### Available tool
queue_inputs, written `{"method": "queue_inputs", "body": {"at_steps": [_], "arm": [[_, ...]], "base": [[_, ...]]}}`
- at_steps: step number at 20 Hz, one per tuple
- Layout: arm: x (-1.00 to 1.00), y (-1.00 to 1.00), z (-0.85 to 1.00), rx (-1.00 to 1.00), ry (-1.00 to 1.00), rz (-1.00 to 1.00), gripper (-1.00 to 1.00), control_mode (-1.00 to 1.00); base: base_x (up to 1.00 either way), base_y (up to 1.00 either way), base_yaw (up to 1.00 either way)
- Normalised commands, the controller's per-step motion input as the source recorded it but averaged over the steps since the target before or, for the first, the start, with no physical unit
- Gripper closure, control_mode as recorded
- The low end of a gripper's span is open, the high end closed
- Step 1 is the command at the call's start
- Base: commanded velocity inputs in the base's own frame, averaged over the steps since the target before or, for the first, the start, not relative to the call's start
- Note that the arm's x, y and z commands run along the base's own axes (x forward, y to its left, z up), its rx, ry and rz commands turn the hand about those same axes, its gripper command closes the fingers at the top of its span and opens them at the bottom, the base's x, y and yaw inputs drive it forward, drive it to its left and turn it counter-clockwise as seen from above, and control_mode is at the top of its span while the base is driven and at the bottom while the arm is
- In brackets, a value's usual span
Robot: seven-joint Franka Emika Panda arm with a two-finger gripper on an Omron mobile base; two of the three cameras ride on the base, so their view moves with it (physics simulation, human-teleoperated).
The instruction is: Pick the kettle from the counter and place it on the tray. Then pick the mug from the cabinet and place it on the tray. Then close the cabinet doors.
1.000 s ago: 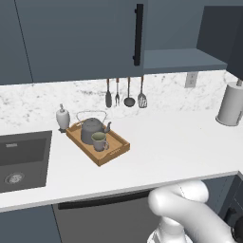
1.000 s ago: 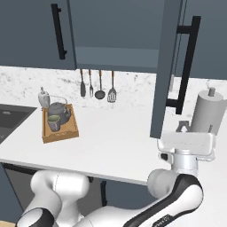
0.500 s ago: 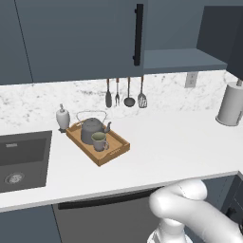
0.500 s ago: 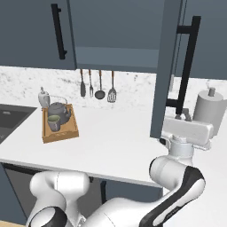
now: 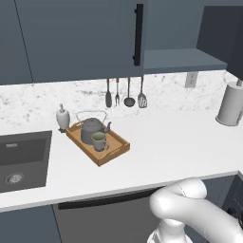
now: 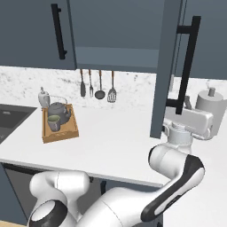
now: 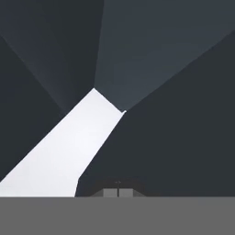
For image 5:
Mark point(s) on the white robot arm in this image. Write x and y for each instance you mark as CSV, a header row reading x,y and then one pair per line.
x,y
186,209

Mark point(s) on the grey mug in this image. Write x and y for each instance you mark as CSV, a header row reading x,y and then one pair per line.
x,y
98,142

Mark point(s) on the wooden tray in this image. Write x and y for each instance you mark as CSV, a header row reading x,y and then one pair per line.
x,y
110,151

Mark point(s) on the grey kettle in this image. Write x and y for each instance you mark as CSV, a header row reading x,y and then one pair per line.
x,y
90,128

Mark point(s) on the open dark cabinet door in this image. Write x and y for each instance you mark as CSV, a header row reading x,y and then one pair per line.
x,y
221,31

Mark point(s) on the blue-grey base cabinet door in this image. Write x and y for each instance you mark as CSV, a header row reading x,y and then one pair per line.
x,y
27,226

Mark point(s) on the black hanging ladle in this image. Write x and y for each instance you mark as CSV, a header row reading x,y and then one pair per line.
x,y
129,101

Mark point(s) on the hanging meat fork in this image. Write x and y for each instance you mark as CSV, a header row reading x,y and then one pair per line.
x,y
117,96

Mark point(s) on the black hanging spatula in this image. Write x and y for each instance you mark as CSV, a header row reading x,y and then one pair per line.
x,y
108,98

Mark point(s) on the hanging slotted turner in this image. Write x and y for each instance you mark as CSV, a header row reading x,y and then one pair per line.
x,y
142,100

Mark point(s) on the white soap dispenser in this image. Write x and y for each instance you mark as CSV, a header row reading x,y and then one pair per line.
x,y
63,118

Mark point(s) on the grey dishwasher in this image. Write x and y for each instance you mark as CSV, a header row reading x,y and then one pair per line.
x,y
104,221

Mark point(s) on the dark grey sink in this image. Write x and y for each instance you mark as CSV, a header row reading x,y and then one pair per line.
x,y
23,159

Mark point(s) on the white wall outlet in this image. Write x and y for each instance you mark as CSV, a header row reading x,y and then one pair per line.
x,y
191,79

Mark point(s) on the open blue-grey wall cabinet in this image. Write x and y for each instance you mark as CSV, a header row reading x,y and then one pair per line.
x,y
177,60

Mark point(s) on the narrow blue-grey wall cabinet door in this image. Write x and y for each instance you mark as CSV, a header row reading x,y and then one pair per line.
x,y
12,41

